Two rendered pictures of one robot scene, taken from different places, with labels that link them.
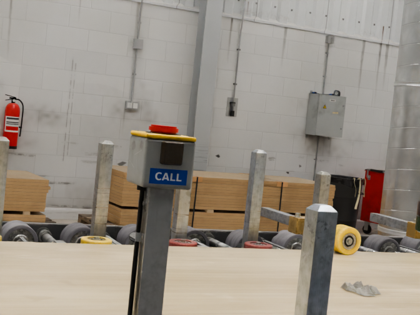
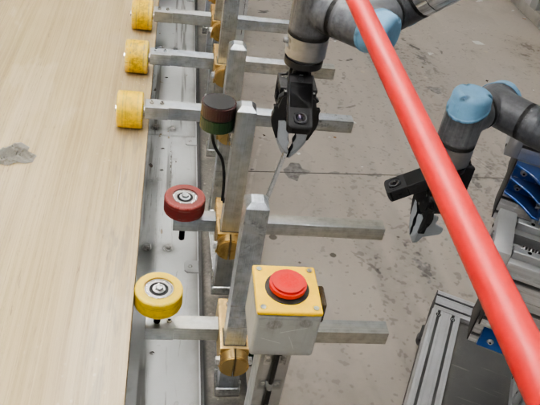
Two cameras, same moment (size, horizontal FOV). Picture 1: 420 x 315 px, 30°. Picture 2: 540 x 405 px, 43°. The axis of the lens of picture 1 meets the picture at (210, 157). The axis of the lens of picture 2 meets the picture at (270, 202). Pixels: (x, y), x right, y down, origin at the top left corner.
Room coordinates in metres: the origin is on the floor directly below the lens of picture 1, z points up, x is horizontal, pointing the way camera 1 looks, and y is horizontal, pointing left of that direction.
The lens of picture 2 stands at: (0.97, 0.59, 1.74)
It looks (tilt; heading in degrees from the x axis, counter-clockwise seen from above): 38 degrees down; 282
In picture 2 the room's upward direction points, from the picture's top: 10 degrees clockwise
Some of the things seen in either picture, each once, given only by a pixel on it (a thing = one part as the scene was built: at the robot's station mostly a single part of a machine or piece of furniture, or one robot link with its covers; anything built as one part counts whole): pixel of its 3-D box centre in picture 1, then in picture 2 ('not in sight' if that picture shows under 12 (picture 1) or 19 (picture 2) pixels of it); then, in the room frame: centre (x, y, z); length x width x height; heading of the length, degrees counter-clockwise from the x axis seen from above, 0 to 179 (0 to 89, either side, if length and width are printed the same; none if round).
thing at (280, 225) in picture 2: not in sight; (280, 226); (1.17, -0.48, 0.84); 0.43 x 0.03 x 0.04; 24
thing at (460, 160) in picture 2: not in sight; (451, 151); (0.89, -0.61, 1.05); 0.08 x 0.08 x 0.05
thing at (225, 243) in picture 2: not in sight; (226, 227); (1.27, -0.42, 0.85); 0.13 x 0.06 x 0.05; 114
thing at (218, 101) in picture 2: not in sight; (214, 153); (1.30, -0.38, 1.04); 0.06 x 0.06 x 0.22; 24
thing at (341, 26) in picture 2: not in sight; (368, 23); (1.10, -0.53, 1.29); 0.11 x 0.11 x 0.08; 71
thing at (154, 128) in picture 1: (163, 132); (287, 286); (1.05, 0.07, 1.22); 0.04 x 0.04 x 0.02
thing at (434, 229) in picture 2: not in sight; (428, 230); (0.88, -0.60, 0.86); 0.06 x 0.03 x 0.09; 24
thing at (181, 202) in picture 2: not in sight; (183, 216); (1.35, -0.40, 0.85); 0.08 x 0.08 x 0.11
